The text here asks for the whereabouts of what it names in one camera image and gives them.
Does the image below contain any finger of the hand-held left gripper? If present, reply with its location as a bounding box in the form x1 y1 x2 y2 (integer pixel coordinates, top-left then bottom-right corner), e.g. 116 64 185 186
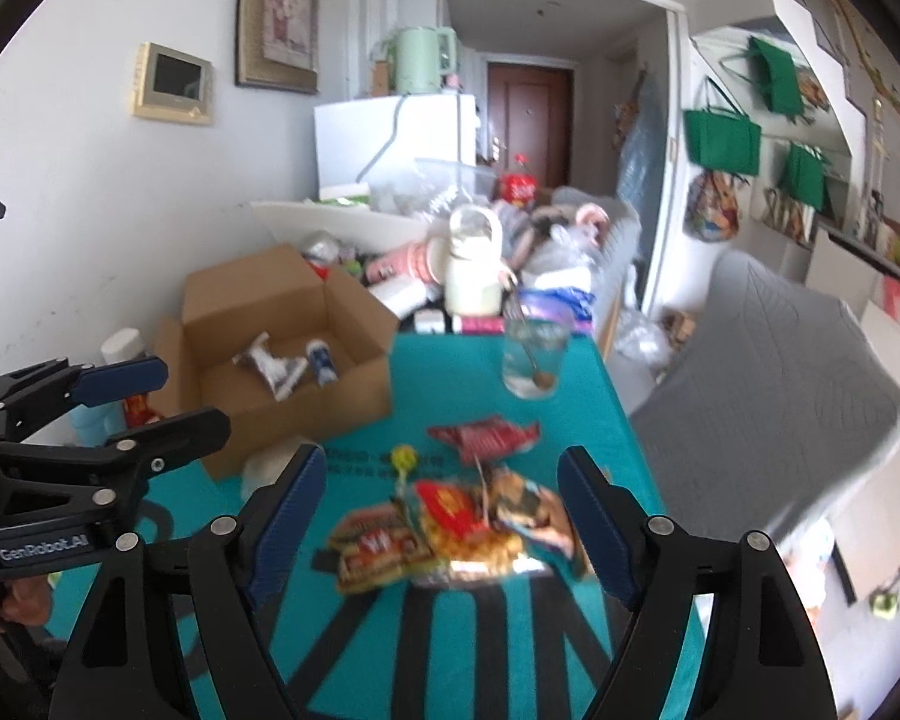
0 356 170 451
0 407 232 511

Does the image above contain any cardboard box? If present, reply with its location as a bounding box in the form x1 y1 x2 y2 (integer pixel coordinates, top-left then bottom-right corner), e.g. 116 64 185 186
154 244 398 481

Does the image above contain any white lidded pot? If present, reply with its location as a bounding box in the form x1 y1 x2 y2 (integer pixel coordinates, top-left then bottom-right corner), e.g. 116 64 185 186
442 206 505 316

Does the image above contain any pink paper cup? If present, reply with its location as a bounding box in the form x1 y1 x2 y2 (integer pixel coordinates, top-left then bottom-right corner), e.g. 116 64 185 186
364 240 447 287

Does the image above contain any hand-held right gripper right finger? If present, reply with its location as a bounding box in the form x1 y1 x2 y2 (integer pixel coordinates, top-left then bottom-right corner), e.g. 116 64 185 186
556 446 838 720

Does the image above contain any metal spoon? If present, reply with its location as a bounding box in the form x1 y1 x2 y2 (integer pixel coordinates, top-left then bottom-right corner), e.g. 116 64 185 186
506 289 557 391

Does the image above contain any red snack packet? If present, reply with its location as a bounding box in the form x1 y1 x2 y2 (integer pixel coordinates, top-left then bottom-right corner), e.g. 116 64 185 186
427 416 541 466

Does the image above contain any blue plastic bag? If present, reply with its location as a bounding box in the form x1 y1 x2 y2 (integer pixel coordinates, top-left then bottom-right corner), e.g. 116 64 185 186
517 285 597 332

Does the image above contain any white plastic bag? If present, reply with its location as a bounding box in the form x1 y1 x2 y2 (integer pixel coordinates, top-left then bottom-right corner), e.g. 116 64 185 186
532 236 610 280

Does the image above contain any framed picture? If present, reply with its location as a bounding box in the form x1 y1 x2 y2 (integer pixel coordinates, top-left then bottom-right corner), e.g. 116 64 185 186
236 0 321 95

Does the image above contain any grey leaf-pattern chair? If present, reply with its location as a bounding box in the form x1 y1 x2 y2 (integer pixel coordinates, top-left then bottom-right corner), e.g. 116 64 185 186
626 251 900 563

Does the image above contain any small white blue packet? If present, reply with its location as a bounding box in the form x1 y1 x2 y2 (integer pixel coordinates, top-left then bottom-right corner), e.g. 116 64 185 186
306 340 338 389

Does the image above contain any wall intercom panel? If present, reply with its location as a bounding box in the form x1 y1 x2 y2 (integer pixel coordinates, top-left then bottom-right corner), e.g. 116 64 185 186
133 43 215 125

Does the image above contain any colourful patterned bag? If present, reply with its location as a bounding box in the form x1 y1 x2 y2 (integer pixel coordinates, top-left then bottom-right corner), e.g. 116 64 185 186
684 169 743 242

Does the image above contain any yellow lollipop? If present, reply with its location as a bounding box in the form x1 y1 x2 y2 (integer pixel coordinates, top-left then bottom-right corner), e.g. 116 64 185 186
390 446 421 500

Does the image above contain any yellow crisps packet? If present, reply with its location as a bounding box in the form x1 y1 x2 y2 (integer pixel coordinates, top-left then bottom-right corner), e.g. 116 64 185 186
409 480 548 590

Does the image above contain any green kettle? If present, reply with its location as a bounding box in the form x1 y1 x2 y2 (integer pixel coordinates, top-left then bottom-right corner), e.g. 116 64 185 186
386 26 458 95

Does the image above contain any white capped bottle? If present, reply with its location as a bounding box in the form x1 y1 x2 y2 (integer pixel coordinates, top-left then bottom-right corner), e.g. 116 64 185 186
101 328 148 365

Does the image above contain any person's left hand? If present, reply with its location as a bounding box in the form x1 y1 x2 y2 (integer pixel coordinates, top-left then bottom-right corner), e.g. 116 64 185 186
0 577 55 627

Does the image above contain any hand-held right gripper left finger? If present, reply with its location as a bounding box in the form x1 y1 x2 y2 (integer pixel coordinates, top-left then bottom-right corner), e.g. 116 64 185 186
49 441 328 720

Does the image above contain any red label soda bottle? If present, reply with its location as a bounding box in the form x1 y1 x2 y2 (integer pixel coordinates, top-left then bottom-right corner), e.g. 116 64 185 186
499 172 538 208

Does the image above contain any silver snack packet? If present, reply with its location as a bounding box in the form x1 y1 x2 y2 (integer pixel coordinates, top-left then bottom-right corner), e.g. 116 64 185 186
232 334 308 398

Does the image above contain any brown door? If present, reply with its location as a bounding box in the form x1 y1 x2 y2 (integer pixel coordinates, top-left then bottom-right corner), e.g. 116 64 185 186
487 64 575 196

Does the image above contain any frosted zip bag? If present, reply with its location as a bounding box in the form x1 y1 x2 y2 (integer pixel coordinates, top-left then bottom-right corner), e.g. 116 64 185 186
240 439 308 497

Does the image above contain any glass cup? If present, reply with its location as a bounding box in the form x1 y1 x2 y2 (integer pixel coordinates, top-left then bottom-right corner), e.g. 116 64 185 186
502 319 571 398

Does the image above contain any dark red noodle packet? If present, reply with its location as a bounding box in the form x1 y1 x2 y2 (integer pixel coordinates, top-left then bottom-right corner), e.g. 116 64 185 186
326 506 436 595

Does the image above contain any clear plastic container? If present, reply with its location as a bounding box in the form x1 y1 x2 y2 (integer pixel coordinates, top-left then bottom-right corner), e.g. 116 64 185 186
416 157 496 212

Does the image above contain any green tote bag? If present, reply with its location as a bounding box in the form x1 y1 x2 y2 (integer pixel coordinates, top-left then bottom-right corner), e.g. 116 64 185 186
682 79 762 177
746 36 815 125
780 142 833 215

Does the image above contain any white fridge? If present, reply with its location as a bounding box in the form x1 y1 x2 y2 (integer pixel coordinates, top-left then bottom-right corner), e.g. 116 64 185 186
313 94 478 200

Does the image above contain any brown patterned snack packet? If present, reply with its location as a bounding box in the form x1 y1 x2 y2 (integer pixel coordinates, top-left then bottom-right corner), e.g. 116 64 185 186
487 465 580 557

